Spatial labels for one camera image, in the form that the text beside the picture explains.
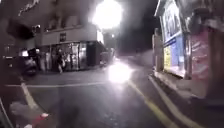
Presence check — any building with posters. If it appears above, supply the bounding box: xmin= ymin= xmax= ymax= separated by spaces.
xmin=151 ymin=0 xmax=224 ymax=101

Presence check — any pale corner building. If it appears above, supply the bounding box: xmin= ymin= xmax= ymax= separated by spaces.
xmin=0 ymin=0 xmax=108 ymax=72

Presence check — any dark parked vehicle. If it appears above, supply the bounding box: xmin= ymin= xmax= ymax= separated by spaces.
xmin=13 ymin=55 xmax=39 ymax=76

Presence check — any person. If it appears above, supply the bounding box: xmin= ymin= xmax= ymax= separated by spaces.
xmin=55 ymin=49 xmax=66 ymax=74

